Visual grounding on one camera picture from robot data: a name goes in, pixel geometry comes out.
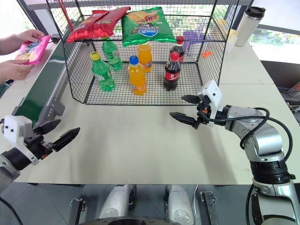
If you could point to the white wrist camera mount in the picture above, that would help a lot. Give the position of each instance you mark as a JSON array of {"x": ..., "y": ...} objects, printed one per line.
[
  {"x": 14, "y": 127},
  {"x": 214, "y": 93}
]

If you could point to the small orange object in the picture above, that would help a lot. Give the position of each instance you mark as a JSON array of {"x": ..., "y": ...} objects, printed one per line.
[{"x": 208, "y": 54}]

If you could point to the green conveyor belt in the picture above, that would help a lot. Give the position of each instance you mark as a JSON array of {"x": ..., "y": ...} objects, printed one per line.
[{"x": 44, "y": 89}]

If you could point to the metal table bracket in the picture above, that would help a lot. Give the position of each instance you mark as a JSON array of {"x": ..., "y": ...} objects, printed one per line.
[
  {"x": 77, "y": 211},
  {"x": 209, "y": 206}
]

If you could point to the silver robot leg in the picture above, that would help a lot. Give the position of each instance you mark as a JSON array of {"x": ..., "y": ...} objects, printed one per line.
[
  {"x": 116, "y": 201},
  {"x": 179, "y": 204}
]

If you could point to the green chip bag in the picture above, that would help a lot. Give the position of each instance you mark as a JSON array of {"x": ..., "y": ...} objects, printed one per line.
[{"x": 145, "y": 28}]

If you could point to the red chip bag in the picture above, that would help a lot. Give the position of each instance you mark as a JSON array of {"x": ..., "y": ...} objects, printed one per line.
[
  {"x": 80, "y": 30},
  {"x": 110, "y": 22}
]

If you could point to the person's left hand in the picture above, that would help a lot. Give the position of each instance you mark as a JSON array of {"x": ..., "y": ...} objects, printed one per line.
[{"x": 29, "y": 36}]

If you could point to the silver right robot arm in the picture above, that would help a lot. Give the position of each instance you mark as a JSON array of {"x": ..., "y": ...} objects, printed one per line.
[{"x": 264, "y": 140}]

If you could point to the person's right forearm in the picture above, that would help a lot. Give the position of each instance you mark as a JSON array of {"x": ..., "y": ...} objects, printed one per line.
[{"x": 3, "y": 72}]

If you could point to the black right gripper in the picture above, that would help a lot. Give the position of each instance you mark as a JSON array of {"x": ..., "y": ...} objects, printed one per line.
[{"x": 203, "y": 112}]

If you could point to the red rod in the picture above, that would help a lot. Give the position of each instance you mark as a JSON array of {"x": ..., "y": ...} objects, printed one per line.
[{"x": 65, "y": 16}]

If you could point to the person's right hand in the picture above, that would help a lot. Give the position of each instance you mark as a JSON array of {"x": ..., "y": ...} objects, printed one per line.
[{"x": 18, "y": 70}]

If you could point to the purple plastic object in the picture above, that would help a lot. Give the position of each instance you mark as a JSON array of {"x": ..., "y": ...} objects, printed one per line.
[{"x": 193, "y": 39}]

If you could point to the person's left forearm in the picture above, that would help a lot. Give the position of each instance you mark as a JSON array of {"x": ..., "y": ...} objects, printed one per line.
[{"x": 9, "y": 44}]

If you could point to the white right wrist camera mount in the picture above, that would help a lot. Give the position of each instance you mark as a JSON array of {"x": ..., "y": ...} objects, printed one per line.
[{"x": 214, "y": 93}]

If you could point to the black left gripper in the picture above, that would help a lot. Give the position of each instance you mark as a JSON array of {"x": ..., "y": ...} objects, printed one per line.
[{"x": 37, "y": 143}]

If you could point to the white tumbler black lid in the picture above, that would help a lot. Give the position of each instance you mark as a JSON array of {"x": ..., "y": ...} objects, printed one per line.
[{"x": 247, "y": 28}]

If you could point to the pink snack bag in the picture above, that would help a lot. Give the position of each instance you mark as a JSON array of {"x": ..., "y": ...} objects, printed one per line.
[{"x": 32, "y": 50}]

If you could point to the dark metal frame post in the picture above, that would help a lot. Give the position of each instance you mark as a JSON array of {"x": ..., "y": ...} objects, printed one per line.
[{"x": 32, "y": 14}]

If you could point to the green soda bottle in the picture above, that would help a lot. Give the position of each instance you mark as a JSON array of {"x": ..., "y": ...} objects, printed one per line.
[
  {"x": 113, "y": 55},
  {"x": 103, "y": 75}
]

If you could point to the cola bottle red cap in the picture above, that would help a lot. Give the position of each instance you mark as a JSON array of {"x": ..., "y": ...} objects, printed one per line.
[
  {"x": 178, "y": 49},
  {"x": 172, "y": 75}
]

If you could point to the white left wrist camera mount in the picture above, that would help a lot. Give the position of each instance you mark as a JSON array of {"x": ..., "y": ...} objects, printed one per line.
[{"x": 14, "y": 127}]

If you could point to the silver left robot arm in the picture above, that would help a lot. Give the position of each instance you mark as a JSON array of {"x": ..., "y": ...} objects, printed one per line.
[{"x": 9, "y": 164}]

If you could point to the orange soda bottle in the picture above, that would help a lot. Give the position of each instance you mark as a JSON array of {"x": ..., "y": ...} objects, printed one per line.
[
  {"x": 137, "y": 79},
  {"x": 144, "y": 57}
]

